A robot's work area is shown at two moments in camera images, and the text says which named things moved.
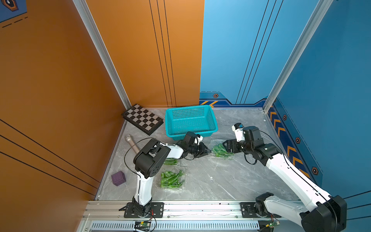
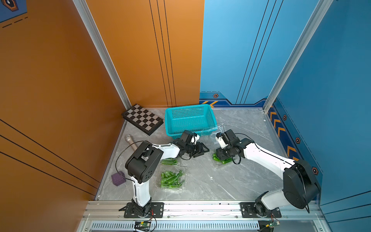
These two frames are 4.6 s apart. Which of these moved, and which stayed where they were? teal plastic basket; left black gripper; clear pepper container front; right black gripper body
Moved: right black gripper body
Stayed: clear pepper container front; left black gripper; teal plastic basket
